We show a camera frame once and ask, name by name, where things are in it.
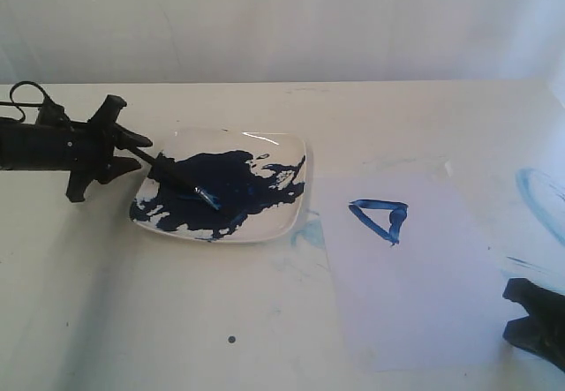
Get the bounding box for white paper sheet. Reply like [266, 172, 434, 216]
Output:
[314, 173, 525, 372]

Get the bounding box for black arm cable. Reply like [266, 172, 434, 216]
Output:
[0, 80, 67, 127]

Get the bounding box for white square plate blue paint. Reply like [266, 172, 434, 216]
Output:
[129, 128, 310, 244]

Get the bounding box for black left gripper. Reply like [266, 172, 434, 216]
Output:
[1, 94, 153, 202]

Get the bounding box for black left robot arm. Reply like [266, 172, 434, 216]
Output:
[1, 94, 153, 203]

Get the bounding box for black paintbrush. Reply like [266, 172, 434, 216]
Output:
[126, 147, 221, 211]

